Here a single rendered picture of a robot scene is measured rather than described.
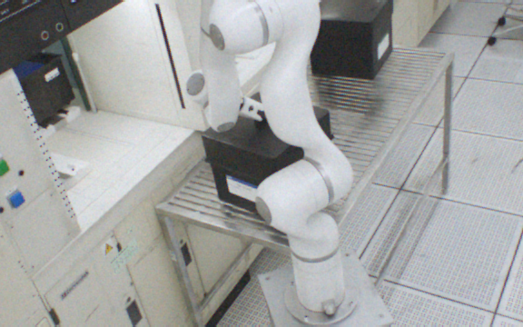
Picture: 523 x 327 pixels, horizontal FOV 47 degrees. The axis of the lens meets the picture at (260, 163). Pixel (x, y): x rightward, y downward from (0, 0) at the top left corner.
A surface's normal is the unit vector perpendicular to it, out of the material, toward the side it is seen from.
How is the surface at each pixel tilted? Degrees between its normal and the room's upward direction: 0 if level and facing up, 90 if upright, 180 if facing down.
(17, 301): 90
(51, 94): 90
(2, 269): 90
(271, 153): 0
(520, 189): 0
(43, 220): 90
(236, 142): 0
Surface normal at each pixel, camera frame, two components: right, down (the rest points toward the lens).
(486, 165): -0.15, -0.80
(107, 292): 0.85, 0.19
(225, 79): 0.34, 0.20
